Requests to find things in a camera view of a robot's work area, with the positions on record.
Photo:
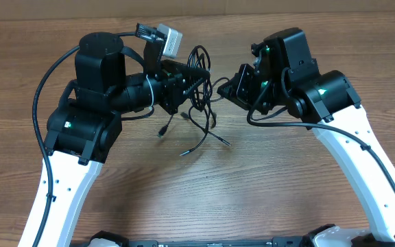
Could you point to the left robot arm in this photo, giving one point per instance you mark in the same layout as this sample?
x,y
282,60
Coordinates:
x,y
113,84

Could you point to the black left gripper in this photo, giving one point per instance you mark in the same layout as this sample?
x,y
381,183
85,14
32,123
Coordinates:
x,y
171,75

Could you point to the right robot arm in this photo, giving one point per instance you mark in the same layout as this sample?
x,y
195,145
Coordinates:
x,y
285,78

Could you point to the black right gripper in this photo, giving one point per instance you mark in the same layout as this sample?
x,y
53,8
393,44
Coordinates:
x,y
236,90

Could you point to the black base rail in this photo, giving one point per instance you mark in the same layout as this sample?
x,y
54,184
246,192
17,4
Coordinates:
x,y
214,243

